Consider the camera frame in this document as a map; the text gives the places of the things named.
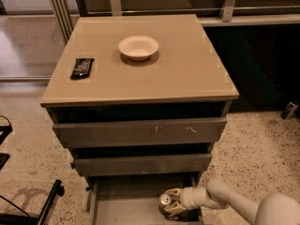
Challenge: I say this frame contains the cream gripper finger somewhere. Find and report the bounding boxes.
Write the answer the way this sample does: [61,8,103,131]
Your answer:
[166,188,182,199]
[164,201,187,217]

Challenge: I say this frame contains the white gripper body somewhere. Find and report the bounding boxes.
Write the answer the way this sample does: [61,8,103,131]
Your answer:
[180,187,209,210]

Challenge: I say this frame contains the green white 7up can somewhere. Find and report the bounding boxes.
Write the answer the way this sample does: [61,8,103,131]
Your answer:
[158,193,173,216]

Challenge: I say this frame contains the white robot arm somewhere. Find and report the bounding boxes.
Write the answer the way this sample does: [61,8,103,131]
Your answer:
[158,178,300,225]

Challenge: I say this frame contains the bottom grey open drawer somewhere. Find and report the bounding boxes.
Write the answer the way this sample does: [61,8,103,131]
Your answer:
[90,173,204,225]

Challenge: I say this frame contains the top grey drawer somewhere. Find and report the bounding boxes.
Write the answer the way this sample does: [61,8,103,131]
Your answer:
[52,117,227,148]

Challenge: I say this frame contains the middle grey drawer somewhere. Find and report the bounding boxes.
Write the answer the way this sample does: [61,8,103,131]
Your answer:
[72,154,212,176]

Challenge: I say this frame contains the grey drawer cabinet with counter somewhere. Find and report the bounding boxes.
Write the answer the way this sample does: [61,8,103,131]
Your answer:
[39,14,240,225]

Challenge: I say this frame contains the black chair base leg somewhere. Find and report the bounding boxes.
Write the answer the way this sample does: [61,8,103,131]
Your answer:
[0,179,65,225]

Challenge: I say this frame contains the dark object on floor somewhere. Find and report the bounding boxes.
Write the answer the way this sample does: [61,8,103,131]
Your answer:
[280,100,299,120]

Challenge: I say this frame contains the white paper bowl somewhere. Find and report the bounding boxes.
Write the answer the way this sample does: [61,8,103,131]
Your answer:
[118,36,159,61]

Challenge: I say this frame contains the black snack bar packet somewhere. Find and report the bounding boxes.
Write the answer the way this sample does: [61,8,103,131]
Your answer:
[70,58,94,80]

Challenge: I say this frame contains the wooden metal railing shelf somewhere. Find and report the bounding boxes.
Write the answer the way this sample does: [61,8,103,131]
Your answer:
[50,0,300,39]

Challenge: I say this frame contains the black frame at left edge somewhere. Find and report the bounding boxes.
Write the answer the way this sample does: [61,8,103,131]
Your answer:
[0,115,13,170]

